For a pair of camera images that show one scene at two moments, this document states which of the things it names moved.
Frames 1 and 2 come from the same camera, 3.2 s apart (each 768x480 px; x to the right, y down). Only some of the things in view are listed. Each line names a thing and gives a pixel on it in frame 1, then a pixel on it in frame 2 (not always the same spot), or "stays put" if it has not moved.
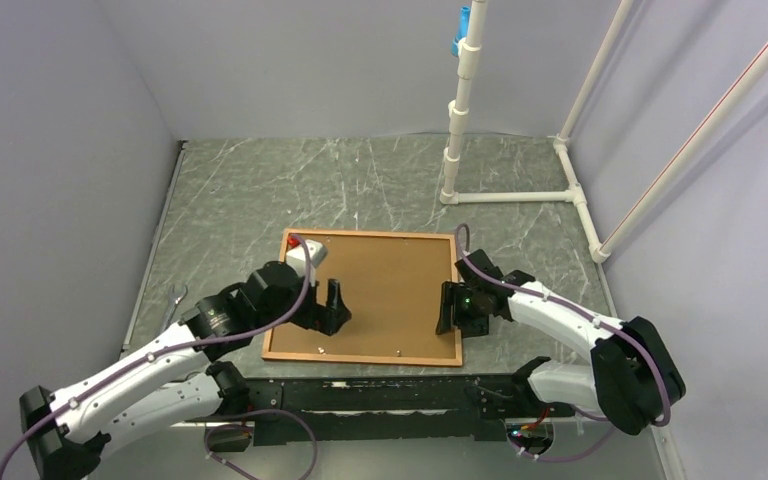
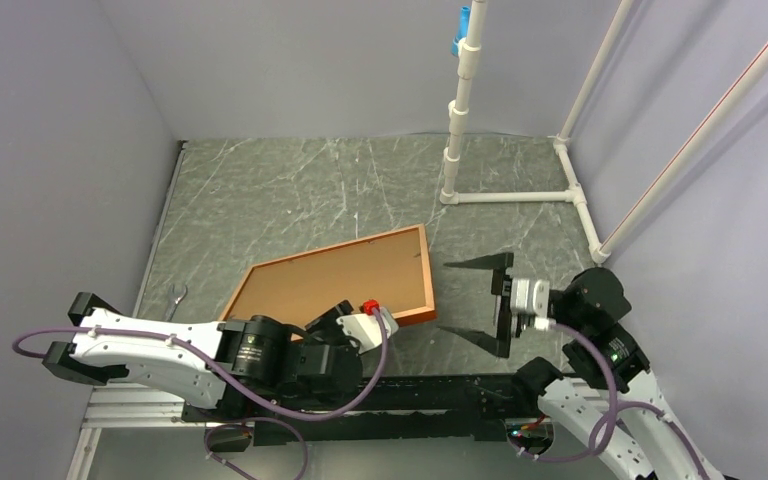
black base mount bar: x=378 y=410 stays put
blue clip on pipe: x=463 y=30 stays put
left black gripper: x=336 y=312 → x=329 y=320
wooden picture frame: x=266 y=355 → x=391 y=268
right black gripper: x=451 y=293 → x=507 y=322
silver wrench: x=174 y=300 stays put
